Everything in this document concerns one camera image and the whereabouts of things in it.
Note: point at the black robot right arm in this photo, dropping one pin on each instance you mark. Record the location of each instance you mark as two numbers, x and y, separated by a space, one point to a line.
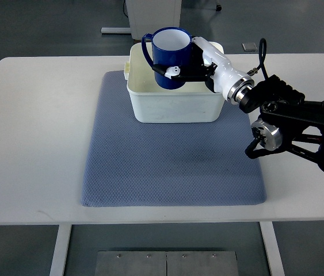
287 121

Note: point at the white plastic box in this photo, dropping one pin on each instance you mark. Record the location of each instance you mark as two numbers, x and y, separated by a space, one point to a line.
193 102

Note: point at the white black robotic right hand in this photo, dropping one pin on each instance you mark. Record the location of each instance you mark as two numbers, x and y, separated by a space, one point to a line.
211 66

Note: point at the white table leg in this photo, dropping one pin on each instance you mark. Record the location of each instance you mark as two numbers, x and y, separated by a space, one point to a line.
272 250
60 251

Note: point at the left white table leg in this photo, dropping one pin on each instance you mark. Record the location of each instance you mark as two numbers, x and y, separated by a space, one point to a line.
60 251

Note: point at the grey metal bar on floor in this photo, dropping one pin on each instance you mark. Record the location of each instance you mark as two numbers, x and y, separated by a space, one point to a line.
115 30

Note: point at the grey metal floor plate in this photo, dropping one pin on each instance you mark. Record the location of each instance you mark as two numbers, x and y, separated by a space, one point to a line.
166 263

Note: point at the small grey floor plate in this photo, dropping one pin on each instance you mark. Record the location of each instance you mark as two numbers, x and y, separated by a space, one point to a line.
249 47

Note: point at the right white table leg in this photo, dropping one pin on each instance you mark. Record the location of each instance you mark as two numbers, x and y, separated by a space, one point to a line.
272 250

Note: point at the white cabinet in background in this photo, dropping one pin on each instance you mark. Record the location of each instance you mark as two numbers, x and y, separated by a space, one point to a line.
147 16

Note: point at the blue quilted mat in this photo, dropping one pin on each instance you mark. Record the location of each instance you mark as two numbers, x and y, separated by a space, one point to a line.
130 163

